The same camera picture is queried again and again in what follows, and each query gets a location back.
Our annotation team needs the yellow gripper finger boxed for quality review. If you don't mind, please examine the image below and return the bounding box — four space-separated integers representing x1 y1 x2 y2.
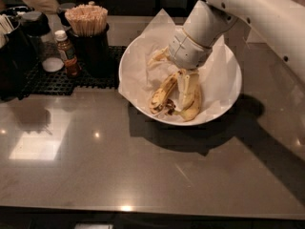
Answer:
177 69 199 110
148 47 170 66

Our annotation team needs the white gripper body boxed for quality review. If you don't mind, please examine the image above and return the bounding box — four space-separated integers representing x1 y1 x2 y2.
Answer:
168 27 213 70

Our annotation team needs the short spotted banana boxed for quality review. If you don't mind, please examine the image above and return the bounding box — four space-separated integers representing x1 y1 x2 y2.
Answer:
149 71 181 115

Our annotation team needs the long yellow banana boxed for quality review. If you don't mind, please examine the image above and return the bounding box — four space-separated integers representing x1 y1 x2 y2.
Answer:
173 85 202 122

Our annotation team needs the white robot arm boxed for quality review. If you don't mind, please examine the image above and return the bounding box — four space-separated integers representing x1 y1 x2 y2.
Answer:
152 0 305 109

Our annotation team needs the white bowl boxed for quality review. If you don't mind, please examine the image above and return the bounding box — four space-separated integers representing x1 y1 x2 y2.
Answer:
118 25 244 127

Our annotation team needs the white paper liner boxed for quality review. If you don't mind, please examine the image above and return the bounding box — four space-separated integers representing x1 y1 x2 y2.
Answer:
117 9 239 126

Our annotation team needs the black chopstick holder cup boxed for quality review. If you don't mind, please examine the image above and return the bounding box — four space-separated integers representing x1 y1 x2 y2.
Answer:
68 26 112 77

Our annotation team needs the bundle of wooden chopsticks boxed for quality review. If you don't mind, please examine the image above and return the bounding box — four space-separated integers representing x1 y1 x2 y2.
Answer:
65 4 108 37

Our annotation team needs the small brown sauce bottle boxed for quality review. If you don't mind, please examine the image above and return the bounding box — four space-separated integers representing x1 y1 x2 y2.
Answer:
54 30 81 78

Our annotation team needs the black grid mat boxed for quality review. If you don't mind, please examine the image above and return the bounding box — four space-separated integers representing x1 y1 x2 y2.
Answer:
17 46 127 100

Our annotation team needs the dark jar behind chopsticks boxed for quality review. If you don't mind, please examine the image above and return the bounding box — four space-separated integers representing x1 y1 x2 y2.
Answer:
56 2 77 27

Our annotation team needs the glass shaker with black lid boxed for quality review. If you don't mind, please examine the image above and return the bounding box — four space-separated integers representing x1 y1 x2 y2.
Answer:
21 11 64 73

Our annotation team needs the black container at left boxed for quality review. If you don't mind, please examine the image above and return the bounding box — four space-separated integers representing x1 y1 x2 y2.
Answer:
0 6 38 98

